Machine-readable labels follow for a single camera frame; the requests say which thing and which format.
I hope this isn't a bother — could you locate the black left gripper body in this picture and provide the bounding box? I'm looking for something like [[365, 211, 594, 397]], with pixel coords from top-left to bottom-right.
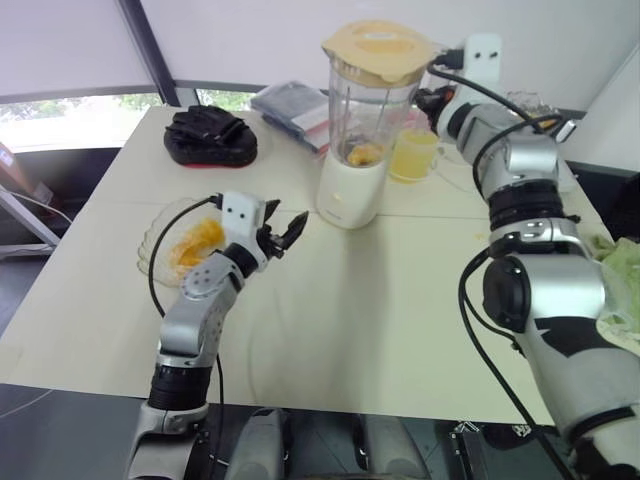
[[255, 219, 288, 261]]

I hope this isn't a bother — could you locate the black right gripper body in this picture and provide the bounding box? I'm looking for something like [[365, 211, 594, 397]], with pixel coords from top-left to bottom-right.
[[413, 85, 458, 133]]

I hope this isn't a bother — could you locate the clear blender jar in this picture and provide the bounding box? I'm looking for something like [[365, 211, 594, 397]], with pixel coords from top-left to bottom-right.
[[326, 54, 427, 169]]

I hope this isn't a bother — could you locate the cream blender lid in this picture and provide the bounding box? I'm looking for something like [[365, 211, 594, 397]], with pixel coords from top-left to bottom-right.
[[320, 19, 434, 84]]

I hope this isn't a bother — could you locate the peeled orange segment pulp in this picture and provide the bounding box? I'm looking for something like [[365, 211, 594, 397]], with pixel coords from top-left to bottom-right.
[[346, 143, 384, 167]]

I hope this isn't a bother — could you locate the white blender base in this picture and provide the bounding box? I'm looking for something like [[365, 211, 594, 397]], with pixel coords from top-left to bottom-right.
[[315, 149, 392, 231]]

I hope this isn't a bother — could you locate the orange segments heap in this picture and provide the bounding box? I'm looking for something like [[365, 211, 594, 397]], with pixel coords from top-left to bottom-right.
[[169, 219, 226, 267]]

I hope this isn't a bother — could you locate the glass mug of juice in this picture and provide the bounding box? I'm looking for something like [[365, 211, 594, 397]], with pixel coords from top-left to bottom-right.
[[388, 128, 447, 186]]

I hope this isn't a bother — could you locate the black padded mitt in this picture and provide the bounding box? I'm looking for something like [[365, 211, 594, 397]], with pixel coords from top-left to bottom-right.
[[164, 105, 261, 172]]

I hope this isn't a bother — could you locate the small clear glass dish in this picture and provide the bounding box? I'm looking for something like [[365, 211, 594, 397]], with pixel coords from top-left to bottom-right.
[[506, 89, 557, 122]]

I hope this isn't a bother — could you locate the clear scalloped glass bowl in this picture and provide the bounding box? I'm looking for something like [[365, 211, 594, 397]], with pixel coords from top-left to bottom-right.
[[135, 197, 232, 289]]

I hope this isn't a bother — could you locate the grey rounded shape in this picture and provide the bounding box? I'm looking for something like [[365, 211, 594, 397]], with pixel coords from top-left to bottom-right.
[[226, 407, 294, 480], [356, 414, 427, 480]]

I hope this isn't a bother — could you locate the light green cloth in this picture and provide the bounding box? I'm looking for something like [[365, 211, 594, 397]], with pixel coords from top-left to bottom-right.
[[591, 234, 640, 357]]

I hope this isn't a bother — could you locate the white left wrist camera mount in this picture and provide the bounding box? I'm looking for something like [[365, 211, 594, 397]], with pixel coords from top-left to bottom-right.
[[221, 190, 269, 242]]

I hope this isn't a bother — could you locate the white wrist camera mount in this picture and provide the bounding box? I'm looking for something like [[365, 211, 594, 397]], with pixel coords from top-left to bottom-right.
[[221, 190, 269, 242], [462, 33, 504, 84]]

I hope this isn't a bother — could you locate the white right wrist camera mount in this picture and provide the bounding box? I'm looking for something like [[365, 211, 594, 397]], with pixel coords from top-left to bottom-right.
[[462, 33, 504, 84]]

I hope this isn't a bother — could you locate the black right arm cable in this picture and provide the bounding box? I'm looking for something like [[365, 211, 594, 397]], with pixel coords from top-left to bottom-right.
[[426, 46, 582, 480]]

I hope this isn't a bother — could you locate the dark window frame post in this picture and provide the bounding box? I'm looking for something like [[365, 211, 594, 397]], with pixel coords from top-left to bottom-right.
[[116, 0, 180, 107]]

